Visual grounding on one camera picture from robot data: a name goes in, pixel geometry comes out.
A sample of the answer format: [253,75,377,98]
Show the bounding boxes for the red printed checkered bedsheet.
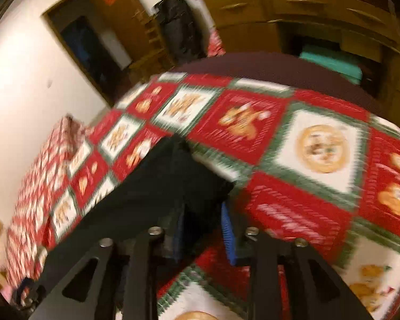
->
[5,71,400,320]

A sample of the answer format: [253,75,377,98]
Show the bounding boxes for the red plaid cloth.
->
[206,29,226,58]

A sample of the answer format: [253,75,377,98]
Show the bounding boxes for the dark brown bed footboard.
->
[168,51,384,117]

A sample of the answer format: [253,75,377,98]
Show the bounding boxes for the wooden dresser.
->
[193,0,400,134]

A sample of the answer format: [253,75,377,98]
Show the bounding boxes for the teal folded item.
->
[299,44,363,85]

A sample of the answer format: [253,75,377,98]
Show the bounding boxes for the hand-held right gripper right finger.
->
[222,203,374,320]

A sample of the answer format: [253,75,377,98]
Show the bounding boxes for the black bag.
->
[153,0,208,65]

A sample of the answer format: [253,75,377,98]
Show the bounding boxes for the black pants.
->
[45,136,235,261]

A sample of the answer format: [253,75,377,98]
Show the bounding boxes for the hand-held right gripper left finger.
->
[33,207,187,320]

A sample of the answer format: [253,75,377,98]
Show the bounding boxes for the dark wooden door frame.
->
[43,0,134,107]

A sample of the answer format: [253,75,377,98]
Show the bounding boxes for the brown wooden door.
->
[87,0,155,74]

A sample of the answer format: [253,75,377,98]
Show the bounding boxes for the wooden chair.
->
[133,16,175,77]

